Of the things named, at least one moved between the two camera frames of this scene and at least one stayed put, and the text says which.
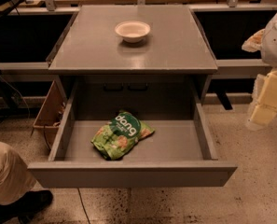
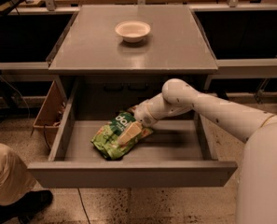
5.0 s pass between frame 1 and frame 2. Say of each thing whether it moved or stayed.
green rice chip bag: stayed
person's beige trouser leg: stayed
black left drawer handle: stayed
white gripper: moved
